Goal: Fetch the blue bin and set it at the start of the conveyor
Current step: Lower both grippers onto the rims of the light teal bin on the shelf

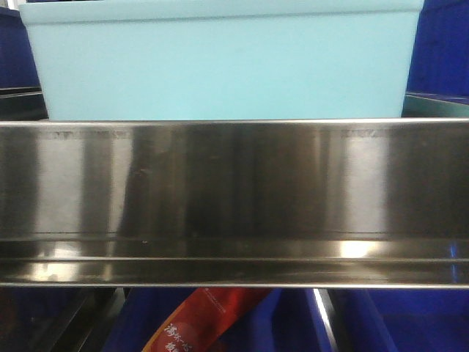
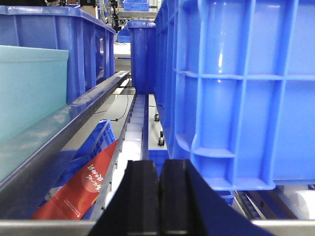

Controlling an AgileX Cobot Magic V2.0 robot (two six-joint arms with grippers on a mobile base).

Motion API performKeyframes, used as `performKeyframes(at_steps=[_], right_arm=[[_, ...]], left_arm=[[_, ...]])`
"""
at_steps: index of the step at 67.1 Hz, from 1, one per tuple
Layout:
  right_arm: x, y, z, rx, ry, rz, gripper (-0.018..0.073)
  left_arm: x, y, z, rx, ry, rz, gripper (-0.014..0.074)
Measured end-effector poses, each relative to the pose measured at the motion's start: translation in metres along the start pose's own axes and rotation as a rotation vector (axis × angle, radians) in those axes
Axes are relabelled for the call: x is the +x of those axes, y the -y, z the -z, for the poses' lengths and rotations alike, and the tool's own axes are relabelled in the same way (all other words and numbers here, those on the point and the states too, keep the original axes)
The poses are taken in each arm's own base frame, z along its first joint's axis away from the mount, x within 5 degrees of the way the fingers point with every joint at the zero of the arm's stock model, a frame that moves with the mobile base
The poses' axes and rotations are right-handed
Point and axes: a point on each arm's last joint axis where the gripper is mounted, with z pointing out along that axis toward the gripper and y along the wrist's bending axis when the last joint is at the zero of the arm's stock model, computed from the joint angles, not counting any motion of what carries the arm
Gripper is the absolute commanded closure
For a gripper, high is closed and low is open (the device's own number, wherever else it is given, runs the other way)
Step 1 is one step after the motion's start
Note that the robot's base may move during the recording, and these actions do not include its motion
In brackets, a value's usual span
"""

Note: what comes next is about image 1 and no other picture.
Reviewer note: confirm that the light blue plastic bin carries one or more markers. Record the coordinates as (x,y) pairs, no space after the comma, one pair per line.
(222,60)

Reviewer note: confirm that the dark blue bin lower middle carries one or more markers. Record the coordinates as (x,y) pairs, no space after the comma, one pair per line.
(287,320)

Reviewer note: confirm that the dark blue bin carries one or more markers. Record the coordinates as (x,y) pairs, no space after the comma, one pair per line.
(440,55)
(404,320)
(17,62)
(27,312)
(287,320)

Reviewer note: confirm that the dark blue bin lower right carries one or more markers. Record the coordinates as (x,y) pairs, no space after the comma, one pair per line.
(404,320)

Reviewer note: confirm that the dark blue bin upper right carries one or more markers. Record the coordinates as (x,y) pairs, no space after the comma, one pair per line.
(440,55)

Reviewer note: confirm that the dark blue bin upper left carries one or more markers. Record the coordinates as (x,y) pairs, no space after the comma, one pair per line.
(17,62)

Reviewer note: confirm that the dark blue bin lower left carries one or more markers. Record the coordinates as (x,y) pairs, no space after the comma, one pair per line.
(27,312)

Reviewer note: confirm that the red snack package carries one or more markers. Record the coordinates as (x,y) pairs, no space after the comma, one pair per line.
(203,317)

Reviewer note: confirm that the stainless steel shelf rail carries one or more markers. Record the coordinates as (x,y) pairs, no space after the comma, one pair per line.
(321,203)

